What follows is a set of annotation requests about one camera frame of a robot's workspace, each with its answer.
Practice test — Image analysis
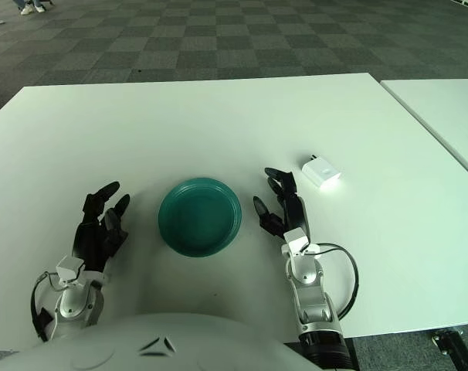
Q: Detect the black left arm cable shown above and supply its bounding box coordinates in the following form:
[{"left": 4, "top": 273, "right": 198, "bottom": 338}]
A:
[{"left": 29, "top": 271, "right": 61, "bottom": 343}]

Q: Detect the white charger block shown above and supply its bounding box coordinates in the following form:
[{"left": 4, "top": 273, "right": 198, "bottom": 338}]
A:
[{"left": 300, "top": 153, "right": 342, "bottom": 190}]

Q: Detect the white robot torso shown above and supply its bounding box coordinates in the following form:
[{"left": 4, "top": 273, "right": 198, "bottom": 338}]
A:
[{"left": 0, "top": 311, "right": 324, "bottom": 371}]

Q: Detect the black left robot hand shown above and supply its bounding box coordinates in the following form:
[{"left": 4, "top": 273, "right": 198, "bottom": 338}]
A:
[{"left": 71, "top": 180, "right": 131, "bottom": 274}]

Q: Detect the black table foot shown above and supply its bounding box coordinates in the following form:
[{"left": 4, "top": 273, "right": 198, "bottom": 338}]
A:
[{"left": 430, "top": 328, "right": 468, "bottom": 371}]

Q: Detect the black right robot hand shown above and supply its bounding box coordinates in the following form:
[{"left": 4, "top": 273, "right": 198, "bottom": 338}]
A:
[{"left": 252, "top": 166, "right": 310, "bottom": 243}]

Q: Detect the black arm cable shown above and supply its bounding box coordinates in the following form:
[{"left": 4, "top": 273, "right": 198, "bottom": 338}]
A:
[
  {"left": 29, "top": 271, "right": 61, "bottom": 343},
  {"left": 305, "top": 242, "right": 361, "bottom": 322}
]

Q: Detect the green round plate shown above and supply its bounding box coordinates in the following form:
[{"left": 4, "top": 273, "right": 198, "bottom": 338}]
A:
[{"left": 158, "top": 177, "right": 243, "bottom": 259}]

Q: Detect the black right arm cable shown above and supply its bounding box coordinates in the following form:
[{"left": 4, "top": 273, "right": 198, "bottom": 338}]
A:
[{"left": 305, "top": 242, "right": 361, "bottom": 322}]

